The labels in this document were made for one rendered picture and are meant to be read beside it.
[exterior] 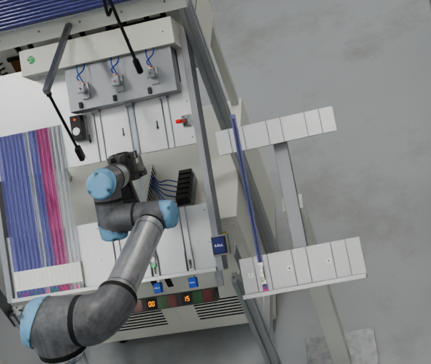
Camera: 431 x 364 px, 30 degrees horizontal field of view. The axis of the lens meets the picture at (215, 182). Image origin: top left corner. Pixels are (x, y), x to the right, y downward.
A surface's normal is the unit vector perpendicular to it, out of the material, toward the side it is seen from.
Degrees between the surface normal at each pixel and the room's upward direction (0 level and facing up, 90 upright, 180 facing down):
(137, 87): 44
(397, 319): 0
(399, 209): 0
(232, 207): 0
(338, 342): 90
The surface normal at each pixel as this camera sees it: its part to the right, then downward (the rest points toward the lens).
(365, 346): -0.28, -0.72
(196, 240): -0.24, -0.04
